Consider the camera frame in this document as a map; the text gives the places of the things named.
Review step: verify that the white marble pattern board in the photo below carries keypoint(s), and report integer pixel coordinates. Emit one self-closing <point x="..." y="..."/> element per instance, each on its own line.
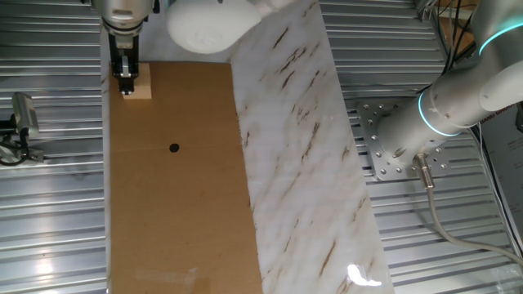
<point x="306" y="183"/>

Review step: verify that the brown cardboard sheet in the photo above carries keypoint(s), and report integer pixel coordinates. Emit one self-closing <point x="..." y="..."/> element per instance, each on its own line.
<point x="180" y="204"/>

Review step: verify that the silver side camera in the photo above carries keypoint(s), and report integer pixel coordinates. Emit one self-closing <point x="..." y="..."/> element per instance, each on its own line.
<point x="24" y="112"/>

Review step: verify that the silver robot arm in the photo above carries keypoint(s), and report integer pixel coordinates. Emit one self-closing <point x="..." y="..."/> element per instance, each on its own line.
<point x="449" y="102"/>

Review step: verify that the small wooden block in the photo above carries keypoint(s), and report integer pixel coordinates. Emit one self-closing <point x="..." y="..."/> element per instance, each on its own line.
<point x="143" y="81"/>

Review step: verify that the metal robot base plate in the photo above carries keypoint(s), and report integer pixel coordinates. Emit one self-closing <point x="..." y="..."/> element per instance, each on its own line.
<point x="382" y="165"/>

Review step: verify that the black round dot mark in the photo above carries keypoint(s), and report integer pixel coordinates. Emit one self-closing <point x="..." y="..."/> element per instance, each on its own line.
<point x="174" y="148"/>

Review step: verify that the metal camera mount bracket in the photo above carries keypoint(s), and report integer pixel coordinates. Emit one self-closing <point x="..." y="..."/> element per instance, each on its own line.
<point x="34" y="154"/>

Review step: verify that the clear tape strip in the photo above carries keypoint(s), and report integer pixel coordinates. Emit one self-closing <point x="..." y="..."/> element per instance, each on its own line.
<point x="163" y="276"/>

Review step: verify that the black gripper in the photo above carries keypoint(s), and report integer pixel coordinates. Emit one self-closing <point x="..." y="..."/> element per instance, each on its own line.
<point x="118" y="53"/>

